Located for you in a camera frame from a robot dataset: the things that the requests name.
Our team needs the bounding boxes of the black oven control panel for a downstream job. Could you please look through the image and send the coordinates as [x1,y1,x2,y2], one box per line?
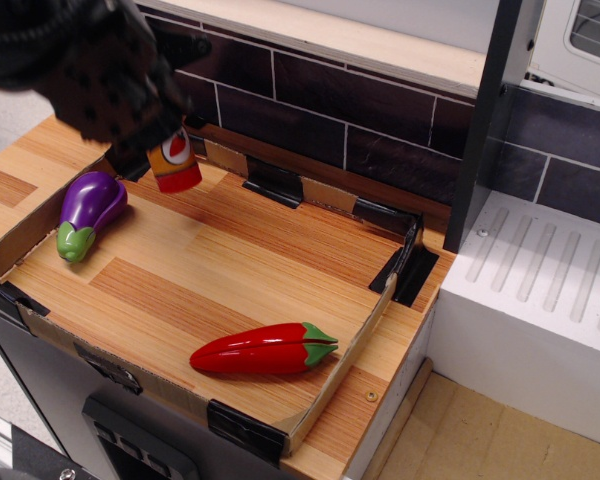
[82,397,200,480]

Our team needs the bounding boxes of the white appliance with rack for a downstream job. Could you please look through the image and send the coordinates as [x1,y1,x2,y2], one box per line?
[529,0,600,98]

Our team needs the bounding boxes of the purple toy eggplant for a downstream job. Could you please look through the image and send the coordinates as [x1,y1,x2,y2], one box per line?
[56,171,128,263]

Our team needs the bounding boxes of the black vertical post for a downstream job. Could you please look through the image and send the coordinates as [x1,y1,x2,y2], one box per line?
[444,0,545,253]

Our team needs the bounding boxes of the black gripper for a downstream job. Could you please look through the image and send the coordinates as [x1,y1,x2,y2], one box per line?
[34,1,211,152]

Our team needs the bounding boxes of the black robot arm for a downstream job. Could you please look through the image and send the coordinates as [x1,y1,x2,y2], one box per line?
[0,1,211,152]

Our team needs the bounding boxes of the white drying rack sink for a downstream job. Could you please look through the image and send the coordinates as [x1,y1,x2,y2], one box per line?
[427,192,600,443]

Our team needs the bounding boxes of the red hot sauce bottle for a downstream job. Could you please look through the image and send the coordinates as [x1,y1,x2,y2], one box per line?
[147,127,202,194]

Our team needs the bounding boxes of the red toy chili pepper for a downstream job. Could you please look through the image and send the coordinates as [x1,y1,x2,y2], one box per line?
[189,322,338,374]

